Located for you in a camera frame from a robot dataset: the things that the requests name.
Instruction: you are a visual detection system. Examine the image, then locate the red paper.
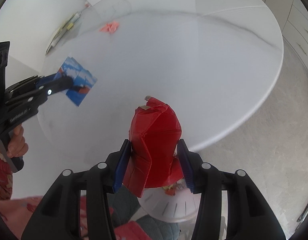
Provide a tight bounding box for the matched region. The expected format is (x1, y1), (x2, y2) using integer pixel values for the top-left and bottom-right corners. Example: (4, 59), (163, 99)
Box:
(123, 96), (183, 198)

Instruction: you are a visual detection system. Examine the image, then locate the blue white printed wrapper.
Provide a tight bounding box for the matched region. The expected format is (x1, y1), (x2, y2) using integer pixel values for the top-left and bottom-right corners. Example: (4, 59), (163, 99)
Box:
(54, 57), (97, 106)

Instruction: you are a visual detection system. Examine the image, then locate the folded papers stack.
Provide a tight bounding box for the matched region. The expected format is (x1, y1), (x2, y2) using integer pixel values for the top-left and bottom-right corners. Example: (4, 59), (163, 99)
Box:
(45, 11), (81, 55)

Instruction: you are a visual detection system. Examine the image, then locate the person's left hand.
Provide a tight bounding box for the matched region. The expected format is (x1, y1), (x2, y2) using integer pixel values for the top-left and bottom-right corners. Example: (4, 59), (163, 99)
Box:
(7, 125), (28, 158)

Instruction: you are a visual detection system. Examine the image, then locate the pink white trash bin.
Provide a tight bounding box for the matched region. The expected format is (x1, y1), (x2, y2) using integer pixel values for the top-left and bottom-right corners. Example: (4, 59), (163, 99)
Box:
(138, 179), (201, 223)

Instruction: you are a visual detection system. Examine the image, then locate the pink crumpled paper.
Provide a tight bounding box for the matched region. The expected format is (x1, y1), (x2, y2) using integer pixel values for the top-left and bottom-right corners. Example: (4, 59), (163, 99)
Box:
(99, 21), (120, 34)

